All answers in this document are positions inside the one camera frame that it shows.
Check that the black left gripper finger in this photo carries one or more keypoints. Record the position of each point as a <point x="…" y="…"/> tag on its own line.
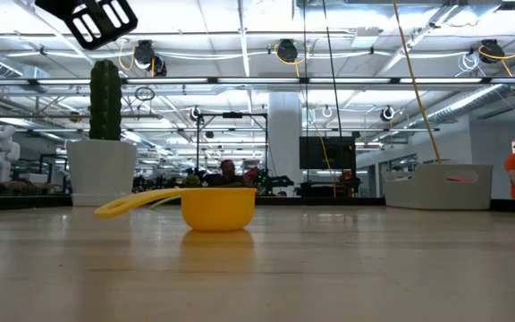
<point x="101" y="27"/>

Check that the yellow measuring cup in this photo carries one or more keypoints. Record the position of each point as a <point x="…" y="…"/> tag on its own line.
<point x="217" y="210"/>

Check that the grey plastic basket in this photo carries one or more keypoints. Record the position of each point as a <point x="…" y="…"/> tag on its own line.
<point x="418" y="192"/>

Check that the green cactus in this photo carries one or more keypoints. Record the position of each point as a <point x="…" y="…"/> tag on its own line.
<point x="105" y="103"/>

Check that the white hexagonal plant pot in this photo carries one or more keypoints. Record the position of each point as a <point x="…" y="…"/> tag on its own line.
<point x="101" y="174"/>

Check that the white square column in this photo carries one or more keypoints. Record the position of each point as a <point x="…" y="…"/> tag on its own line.
<point x="284" y="134"/>

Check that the black background robot arms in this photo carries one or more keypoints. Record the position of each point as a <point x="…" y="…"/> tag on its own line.
<point x="277" y="181"/>

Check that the black tall frame stand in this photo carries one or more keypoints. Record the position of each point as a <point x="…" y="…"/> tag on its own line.
<point x="233" y="115"/>

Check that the black wall screen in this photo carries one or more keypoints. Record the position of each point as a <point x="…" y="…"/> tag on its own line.
<point x="342" y="152"/>

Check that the black frame crossbar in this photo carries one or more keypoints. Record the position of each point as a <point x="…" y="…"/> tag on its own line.
<point x="329" y="201"/>

